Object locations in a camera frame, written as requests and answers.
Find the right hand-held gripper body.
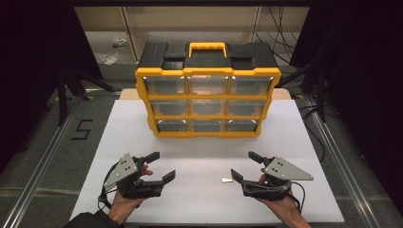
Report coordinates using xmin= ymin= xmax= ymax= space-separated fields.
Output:
xmin=241 ymin=156 xmax=315 ymax=202

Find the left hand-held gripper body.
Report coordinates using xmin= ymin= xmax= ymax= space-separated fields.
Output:
xmin=103 ymin=153 xmax=163 ymax=200

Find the small clear plastic drawer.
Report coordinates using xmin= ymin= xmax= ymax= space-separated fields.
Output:
xmin=191 ymin=119 xmax=224 ymax=133

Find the yellow and black organizer cabinet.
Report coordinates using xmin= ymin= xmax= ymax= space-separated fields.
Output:
xmin=134 ymin=41 xmax=282 ymax=139

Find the person's left hand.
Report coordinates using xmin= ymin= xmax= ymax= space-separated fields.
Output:
xmin=107 ymin=163 xmax=154 ymax=224

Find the person's right hand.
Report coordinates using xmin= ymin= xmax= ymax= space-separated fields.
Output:
xmin=256 ymin=167 xmax=306 ymax=223

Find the white board mat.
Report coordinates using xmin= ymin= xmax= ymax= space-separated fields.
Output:
xmin=69 ymin=99 xmax=345 ymax=224

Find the grid of clear drawers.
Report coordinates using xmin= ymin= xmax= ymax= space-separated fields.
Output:
xmin=143 ymin=75 xmax=275 ymax=133

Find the black metal stand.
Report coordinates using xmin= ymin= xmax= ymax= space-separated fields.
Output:
xmin=275 ymin=61 xmax=328 ymax=124
xmin=56 ymin=65 xmax=122 ymax=127

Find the large crumpled plastic bag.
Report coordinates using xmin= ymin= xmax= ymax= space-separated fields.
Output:
xmin=94 ymin=51 xmax=120 ymax=67

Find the small crumpled plastic bag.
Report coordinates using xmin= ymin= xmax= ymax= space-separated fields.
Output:
xmin=112 ymin=36 xmax=128 ymax=48

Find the dark curtain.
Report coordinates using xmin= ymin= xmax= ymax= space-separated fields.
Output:
xmin=289 ymin=0 xmax=403 ymax=218
xmin=0 ymin=0 xmax=104 ymax=174

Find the beige cabinet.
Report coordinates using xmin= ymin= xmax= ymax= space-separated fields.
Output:
xmin=74 ymin=6 xmax=310 ymax=62

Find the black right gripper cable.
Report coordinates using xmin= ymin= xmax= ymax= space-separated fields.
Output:
xmin=289 ymin=180 xmax=307 ymax=213

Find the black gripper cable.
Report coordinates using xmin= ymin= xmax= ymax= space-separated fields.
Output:
xmin=289 ymin=180 xmax=307 ymax=213
xmin=97 ymin=164 xmax=119 ymax=211

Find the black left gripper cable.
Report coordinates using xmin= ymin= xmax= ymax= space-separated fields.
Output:
xmin=97 ymin=164 xmax=119 ymax=211

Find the aluminium floor rail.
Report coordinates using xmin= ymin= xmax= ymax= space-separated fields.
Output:
xmin=0 ymin=89 xmax=122 ymax=228
xmin=298 ymin=94 xmax=403 ymax=228

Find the yellow carry handle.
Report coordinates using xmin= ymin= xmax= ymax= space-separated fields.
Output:
xmin=188 ymin=42 xmax=228 ymax=59

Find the bundle of black cables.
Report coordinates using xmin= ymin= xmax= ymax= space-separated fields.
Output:
xmin=253 ymin=6 xmax=303 ymax=66

